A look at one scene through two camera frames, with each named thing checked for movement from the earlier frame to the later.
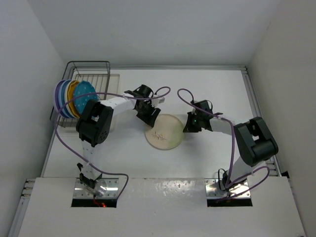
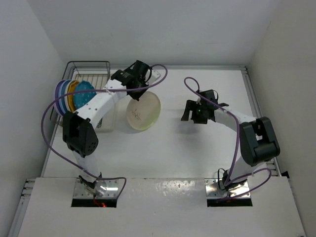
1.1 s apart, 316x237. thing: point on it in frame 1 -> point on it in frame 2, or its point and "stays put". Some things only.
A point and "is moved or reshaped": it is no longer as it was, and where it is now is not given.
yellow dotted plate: x=72 y=88 stays put
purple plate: x=57 y=102 stays put
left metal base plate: x=112 y=189 stays put
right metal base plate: x=240 y=190 stays put
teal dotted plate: x=83 y=88 stays put
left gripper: x=150 y=119 -> x=137 y=96
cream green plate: x=167 y=133 is moved or reshaped
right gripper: x=189 y=128 -> x=192 y=105
